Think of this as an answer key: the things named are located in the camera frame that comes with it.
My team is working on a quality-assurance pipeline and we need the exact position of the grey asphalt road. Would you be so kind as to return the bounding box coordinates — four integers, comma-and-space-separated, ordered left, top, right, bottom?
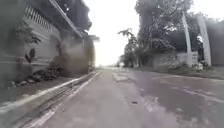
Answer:
19, 67, 224, 128

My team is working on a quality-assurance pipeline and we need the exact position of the group of trees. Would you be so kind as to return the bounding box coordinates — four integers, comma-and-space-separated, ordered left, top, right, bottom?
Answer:
116, 0, 224, 68

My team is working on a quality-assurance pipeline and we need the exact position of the dark tree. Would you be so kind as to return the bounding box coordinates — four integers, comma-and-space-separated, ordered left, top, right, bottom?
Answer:
54, 0, 93, 33

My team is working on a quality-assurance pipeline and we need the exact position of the row of stones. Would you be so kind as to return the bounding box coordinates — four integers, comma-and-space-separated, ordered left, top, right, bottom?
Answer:
6, 64, 65, 88

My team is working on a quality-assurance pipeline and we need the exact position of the pale leaning pole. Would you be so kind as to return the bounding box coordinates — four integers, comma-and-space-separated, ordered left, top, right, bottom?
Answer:
180, 11, 194, 68
196, 13, 213, 67

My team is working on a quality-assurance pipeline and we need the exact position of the grass verge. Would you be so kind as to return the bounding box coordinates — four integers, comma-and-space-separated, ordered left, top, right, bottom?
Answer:
139, 64, 224, 81

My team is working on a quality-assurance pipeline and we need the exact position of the pale concrete kerb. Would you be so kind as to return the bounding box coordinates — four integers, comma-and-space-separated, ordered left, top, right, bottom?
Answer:
0, 69, 101, 128

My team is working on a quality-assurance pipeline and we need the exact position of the grey pavement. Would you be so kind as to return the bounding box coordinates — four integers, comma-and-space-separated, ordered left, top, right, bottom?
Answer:
0, 71, 88, 104

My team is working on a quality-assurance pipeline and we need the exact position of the low stone wall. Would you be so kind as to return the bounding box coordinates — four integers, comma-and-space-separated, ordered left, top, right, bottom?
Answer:
151, 49, 200, 69

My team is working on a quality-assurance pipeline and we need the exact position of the grey wall with balustrade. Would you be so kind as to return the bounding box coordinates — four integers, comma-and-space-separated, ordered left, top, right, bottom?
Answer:
0, 0, 100, 88

